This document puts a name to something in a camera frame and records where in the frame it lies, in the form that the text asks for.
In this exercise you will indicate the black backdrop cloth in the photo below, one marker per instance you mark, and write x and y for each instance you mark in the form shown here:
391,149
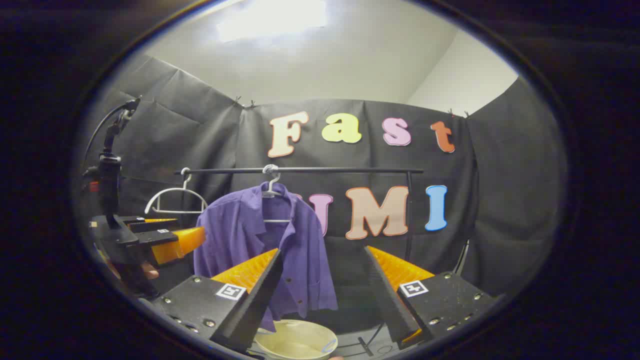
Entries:
500,200

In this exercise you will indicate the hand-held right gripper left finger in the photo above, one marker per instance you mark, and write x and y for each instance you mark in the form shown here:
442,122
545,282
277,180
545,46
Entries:
252,305

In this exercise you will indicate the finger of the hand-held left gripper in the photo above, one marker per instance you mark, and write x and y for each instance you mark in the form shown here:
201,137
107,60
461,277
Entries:
175,245
150,221

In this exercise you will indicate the black tripod stand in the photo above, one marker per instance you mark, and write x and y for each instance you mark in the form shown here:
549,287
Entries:
461,257

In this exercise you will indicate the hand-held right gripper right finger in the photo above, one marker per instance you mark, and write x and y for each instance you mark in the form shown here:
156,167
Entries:
392,305

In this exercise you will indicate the white plastic clothes hanger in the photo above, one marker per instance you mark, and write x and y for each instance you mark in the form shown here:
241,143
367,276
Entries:
272,191
170,189

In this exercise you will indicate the cream laundry hamper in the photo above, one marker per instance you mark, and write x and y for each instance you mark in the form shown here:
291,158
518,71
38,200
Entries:
295,340

